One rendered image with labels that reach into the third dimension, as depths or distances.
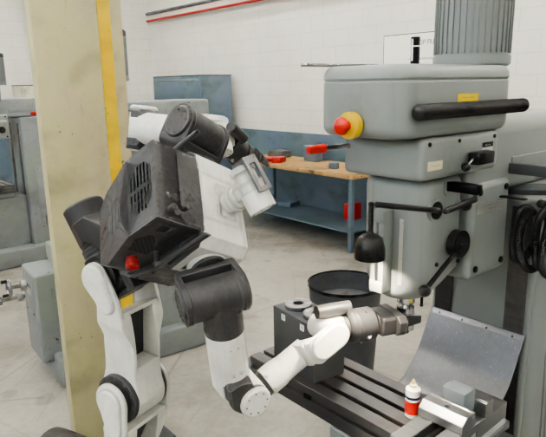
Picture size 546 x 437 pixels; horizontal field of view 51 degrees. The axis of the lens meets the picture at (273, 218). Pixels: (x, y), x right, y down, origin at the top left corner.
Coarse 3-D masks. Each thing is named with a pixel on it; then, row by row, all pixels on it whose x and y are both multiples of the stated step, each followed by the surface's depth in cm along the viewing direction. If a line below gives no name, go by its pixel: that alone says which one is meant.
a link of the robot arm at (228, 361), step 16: (240, 336) 126; (208, 352) 128; (224, 352) 125; (240, 352) 127; (224, 368) 127; (240, 368) 128; (224, 384) 129; (240, 384) 129; (256, 384) 132; (240, 400) 130; (256, 400) 131
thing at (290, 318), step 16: (288, 304) 184; (304, 304) 183; (288, 320) 180; (304, 320) 174; (288, 336) 182; (304, 336) 174; (336, 352) 176; (304, 368) 176; (320, 368) 174; (336, 368) 178
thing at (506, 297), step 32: (512, 192) 168; (544, 192) 165; (448, 288) 185; (480, 288) 176; (512, 288) 168; (544, 288) 165; (480, 320) 178; (512, 320) 169; (544, 320) 167; (544, 352) 170; (512, 384) 173; (544, 384) 172; (512, 416) 175; (544, 416) 176
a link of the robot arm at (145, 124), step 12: (132, 108) 158; (144, 108) 160; (156, 108) 163; (132, 120) 156; (144, 120) 153; (156, 120) 150; (132, 132) 156; (144, 132) 152; (156, 132) 149; (132, 144) 158; (144, 144) 157
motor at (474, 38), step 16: (448, 0) 145; (464, 0) 143; (480, 0) 141; (496, 0) 142; (512, 0) 144; (448, 16) 146; (464, 16) 144; (480, 16) 142; (496, 16) 143; (512, 16) 146; (448, 32) 147; (464, 32) 144; (480, 32) 143; (496, 32) 143; (512, 32) 149; (448, 48) 148; (464, 48) 145; (480, 48) 144; (496, 48) 144; (480, 64) 145; (496, 64) 145
